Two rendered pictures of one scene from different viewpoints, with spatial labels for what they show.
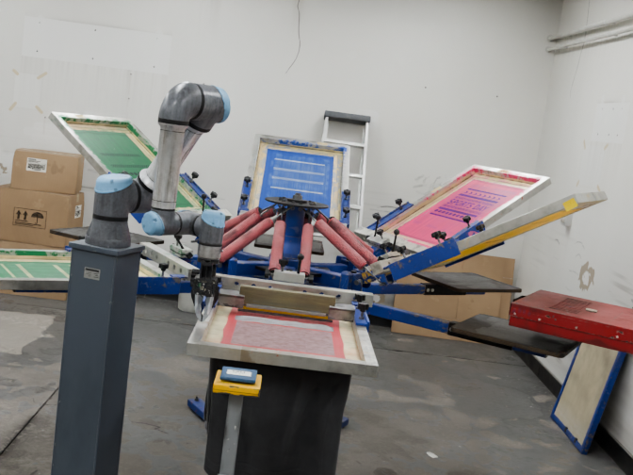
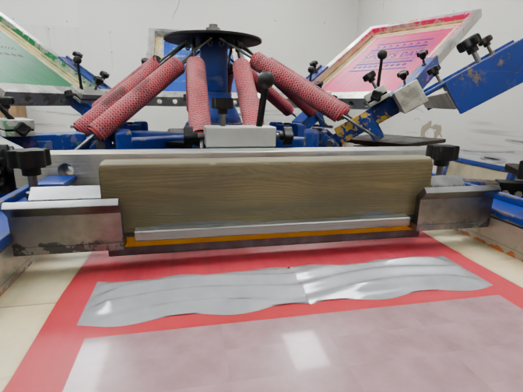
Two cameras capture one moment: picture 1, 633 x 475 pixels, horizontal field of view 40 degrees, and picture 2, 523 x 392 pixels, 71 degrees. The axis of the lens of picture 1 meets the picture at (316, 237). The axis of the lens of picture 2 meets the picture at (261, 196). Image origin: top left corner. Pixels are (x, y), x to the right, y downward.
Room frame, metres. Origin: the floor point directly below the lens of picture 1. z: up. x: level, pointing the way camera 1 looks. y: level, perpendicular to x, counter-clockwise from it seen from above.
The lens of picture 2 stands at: (2.77, 0.16, 1.12)
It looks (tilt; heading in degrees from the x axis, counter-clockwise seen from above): 14 degrees down; 350
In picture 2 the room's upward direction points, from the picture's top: 1 degrees clockwise
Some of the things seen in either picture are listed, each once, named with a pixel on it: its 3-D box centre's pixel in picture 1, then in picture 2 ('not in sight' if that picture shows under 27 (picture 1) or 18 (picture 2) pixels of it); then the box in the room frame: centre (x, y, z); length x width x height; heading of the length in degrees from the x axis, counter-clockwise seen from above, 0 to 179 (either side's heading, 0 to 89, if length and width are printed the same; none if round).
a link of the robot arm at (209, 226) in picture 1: (211, 227); not in sight; (2.74, 0.34, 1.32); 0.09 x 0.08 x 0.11; 52
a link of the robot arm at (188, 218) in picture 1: (186, 222); not in sight; (2.79, 0.42, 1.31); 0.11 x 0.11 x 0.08; 52
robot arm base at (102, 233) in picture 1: (108, 229); not in sight; (2.85, 0.69, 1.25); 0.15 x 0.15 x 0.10
